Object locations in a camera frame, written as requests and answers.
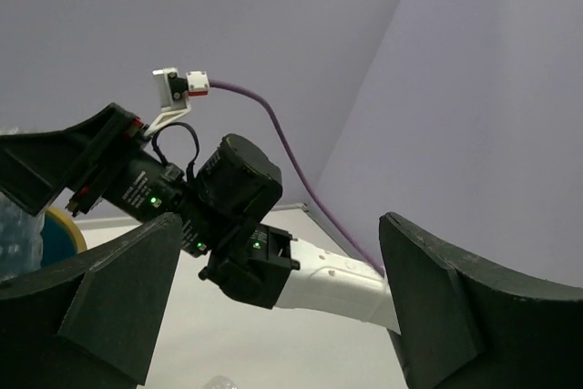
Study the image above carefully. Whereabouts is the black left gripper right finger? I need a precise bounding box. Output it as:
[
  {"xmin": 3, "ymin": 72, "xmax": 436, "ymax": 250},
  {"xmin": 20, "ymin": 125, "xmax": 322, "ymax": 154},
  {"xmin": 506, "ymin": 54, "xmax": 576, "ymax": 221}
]
[{"xmin": 379, "ymin": 212, "xmax": 582, "ymax": 388}]

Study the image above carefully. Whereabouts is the teal bin yellow rim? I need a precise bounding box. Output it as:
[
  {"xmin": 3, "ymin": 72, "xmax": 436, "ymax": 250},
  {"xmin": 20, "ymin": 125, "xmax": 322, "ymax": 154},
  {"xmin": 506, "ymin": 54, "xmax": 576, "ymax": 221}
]
[{"xmin": 41, "ymin": 206, "xmax": 87, "ymax": 268}]

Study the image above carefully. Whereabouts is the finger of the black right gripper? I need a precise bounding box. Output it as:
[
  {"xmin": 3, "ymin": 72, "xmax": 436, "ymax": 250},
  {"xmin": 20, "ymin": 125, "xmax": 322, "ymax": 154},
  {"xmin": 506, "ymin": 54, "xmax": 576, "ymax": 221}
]
[{"xmin": 1, "ymin": 104, "xmax": 146, "ymax": 216}]

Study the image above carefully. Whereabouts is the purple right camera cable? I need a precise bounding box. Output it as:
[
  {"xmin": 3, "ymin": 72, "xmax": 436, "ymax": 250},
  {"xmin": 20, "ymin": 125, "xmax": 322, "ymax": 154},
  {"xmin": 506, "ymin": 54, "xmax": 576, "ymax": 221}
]
[{"xmin": 208, "ymin": 79, "xmax": 386, "ymax": 279}]

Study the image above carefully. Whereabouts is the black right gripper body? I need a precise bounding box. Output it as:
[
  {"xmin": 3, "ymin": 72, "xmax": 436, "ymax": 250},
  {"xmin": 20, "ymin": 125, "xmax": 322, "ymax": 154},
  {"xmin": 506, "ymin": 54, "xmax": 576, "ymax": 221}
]
[{"xmin": 66, "ymin": 121, "xmax": 200, "ymax": 222}]

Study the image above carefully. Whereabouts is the long clear ribbed bottle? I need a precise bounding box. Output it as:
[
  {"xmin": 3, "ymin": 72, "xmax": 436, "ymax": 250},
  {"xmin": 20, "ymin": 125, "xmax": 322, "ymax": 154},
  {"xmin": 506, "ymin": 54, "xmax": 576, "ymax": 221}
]
[{"xmin": 0, "ymin": 124, "xmax": 46, "ymax": 283}]

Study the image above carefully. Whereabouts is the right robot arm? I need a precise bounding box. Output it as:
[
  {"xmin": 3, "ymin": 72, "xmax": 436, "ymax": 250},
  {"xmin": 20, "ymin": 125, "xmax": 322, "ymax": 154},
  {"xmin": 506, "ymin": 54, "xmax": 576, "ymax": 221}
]
[{"xmin": 1, "ymin": 104, "xmax": 399, "ymax": 332}]

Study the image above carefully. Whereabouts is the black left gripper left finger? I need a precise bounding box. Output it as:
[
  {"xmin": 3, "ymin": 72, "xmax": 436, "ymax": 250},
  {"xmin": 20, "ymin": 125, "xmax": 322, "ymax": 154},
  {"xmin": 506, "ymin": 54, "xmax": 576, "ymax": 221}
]
[{"xmin": 1, "ymin": 213, "xmax": 182, "ymax": 388}]

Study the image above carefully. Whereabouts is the clear wide-mouth plastic jar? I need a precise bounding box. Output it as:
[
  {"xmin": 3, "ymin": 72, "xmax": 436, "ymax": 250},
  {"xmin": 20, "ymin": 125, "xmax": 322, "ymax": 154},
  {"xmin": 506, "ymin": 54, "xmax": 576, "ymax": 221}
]
[{"xmin": 199, "ymin": 353, "xmax": 244, "ymax": 389}]

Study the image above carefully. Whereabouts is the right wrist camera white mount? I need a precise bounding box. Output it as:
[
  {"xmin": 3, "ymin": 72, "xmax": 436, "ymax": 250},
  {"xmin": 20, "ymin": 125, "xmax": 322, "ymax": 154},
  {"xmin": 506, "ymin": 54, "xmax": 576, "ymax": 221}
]
[{"xmin": 145, "ymin": 67, "xmax": 210, "ymax": 137}]

